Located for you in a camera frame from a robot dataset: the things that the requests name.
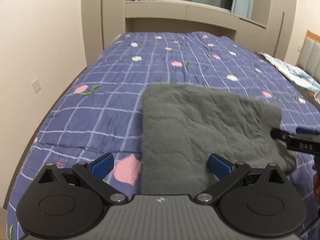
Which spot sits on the white wall socket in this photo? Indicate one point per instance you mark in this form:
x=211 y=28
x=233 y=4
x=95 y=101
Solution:
x=36 y=85

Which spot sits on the beige wardrobe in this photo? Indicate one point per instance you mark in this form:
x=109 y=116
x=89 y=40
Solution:
x=102 y=22
x=279 y=28

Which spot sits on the grey padded headboard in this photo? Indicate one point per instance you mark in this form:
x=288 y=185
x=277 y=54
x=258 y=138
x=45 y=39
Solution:
x=309 y=57

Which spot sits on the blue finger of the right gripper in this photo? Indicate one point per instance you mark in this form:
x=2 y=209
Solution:
x=279 y=134
x=303 y=130

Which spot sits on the white patterned pillow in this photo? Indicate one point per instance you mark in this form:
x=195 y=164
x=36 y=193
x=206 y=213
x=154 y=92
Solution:
x=294 y=74

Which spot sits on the beige window shelf cabinet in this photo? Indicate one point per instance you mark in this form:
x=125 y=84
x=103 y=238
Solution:
x=185 y=16

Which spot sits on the beige left wardrobe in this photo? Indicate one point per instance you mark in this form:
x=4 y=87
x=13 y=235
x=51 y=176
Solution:
x=102 y=22

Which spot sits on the grey fleece pants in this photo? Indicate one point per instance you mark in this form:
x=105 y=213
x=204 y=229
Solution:
x=183 y=125

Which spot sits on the blue plaid floral quilt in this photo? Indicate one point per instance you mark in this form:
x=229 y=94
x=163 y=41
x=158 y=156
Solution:
x=101 y=112

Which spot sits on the beige right wardrobe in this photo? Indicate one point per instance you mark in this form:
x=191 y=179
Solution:
x=279 y=28

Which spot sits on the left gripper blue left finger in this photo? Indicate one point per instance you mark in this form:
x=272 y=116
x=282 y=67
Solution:
x=91 y=176

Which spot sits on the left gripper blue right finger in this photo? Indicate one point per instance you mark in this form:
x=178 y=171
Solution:
x=229 y=175

